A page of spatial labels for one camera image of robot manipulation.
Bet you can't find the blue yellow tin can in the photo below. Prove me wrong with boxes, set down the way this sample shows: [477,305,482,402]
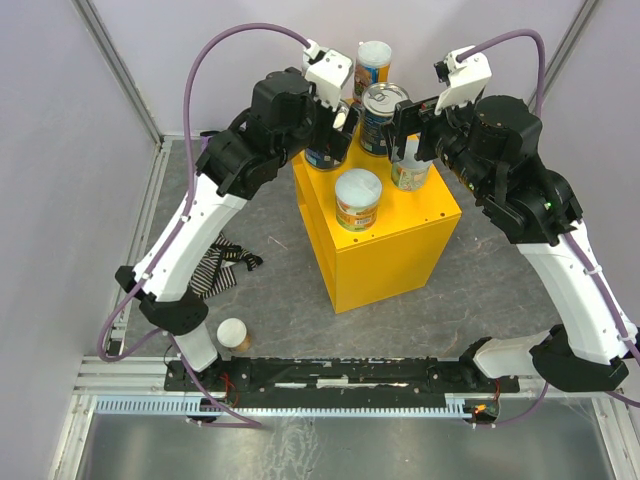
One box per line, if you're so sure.
[360,82,409,156]

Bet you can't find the wide yellow label can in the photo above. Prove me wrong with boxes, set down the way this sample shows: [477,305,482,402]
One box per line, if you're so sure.
[335,168,382,232]

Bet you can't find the yellow cabinet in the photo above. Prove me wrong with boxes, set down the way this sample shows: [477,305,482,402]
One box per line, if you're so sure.
[292,138,461,313]

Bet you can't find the clear jar orange contents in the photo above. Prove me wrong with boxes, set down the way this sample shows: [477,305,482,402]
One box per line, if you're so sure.
[216,318,251,352]

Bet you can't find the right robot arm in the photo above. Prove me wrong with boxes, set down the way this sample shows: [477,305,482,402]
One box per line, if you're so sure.
[382,95,639,393]

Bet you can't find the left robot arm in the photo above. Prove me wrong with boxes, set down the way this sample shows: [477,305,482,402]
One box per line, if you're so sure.
[115,62,358,372]

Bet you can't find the black white striped cloth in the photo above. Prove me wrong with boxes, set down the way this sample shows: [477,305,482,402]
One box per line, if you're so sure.
[189,233,263,300]

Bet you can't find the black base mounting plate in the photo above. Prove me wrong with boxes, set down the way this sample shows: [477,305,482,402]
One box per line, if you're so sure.
[196,357,520,410]

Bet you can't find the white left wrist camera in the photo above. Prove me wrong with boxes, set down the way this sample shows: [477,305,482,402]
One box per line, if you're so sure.
[302,39,354,111]

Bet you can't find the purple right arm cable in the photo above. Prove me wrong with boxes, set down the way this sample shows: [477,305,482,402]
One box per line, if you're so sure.
[457,28,640,430]

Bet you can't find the white slotted cable duct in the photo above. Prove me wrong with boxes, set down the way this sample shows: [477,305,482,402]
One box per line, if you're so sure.
[93,392,496,417]

